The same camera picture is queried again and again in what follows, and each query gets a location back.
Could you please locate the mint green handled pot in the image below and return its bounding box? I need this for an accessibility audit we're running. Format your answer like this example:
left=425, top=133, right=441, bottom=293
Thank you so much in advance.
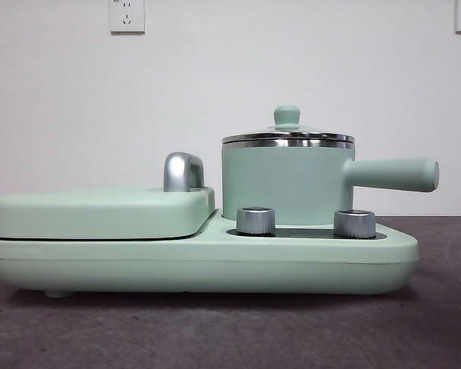
left=221, top=132, right=441, bottom=228

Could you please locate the chrome grill cover handle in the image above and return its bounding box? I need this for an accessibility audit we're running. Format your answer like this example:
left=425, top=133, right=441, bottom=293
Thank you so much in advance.
left=163, top=152, right=206, bottom=192

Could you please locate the silver control knob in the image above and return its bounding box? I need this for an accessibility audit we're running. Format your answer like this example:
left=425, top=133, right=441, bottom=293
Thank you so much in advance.
left=236, top=206, right=277, bottom=235
left=333, top=209, right=376, bottom=238

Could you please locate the mint green breakfast machine base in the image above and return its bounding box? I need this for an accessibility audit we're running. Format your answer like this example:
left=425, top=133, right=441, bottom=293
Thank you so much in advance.
left=0, top=207, right=420, bottom=299

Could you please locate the mint green grill cover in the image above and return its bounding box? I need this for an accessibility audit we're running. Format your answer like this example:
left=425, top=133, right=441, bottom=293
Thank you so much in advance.
left=0, top=185, right=217, bottom=239

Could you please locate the glass lid with green knob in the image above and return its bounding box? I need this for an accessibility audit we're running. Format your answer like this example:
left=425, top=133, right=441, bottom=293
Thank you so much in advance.
left=221, top=105, right=357, bottom=149

